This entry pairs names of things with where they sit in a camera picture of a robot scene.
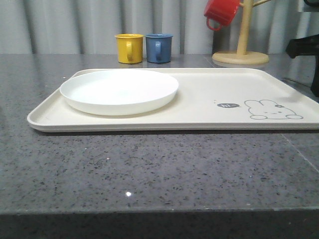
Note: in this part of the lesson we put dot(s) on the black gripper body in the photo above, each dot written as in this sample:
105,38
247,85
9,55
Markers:
307,46

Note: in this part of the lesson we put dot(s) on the white round plate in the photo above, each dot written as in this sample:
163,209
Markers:
119,92

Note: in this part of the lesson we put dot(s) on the silver metal fork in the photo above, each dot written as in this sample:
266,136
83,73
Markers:
295,84

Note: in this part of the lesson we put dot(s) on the cream rabbit serving tray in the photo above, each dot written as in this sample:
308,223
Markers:
207,99

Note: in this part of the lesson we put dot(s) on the wooden mug tree stand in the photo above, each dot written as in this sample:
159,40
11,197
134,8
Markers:
242,56

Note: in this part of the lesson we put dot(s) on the red mug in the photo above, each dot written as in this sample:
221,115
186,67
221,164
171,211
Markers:
220,11

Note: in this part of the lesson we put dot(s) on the blue mug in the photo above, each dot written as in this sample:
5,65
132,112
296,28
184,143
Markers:
158,47

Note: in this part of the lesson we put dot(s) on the yellow mug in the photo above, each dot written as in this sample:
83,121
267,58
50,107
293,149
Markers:
130,48

